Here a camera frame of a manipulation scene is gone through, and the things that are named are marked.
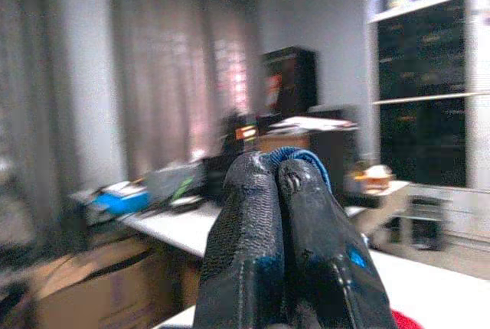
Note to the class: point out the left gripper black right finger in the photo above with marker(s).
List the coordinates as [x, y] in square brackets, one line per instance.
[321, 237]

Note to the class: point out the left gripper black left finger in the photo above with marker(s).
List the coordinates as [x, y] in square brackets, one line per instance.
[245, 237]

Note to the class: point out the black device orange display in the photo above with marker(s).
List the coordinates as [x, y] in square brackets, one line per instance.
[245, 132]

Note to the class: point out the white paper stack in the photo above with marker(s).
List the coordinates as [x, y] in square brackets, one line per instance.
[310, 123]

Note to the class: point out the red garment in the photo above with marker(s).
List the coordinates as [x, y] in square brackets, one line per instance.
[406, 321]

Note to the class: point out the flat blue item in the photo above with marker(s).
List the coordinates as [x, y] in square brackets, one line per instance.
[122, 202]

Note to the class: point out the brown cardboard box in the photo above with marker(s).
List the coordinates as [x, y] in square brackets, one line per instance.
[95, 290]

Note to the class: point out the black cabinet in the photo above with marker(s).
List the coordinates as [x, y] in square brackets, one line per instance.
[294, 76]

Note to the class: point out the grey curtain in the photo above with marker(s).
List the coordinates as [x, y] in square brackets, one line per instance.
[161, 76]

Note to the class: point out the white glass-door cabinet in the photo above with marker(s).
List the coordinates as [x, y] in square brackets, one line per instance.
[421, 57]

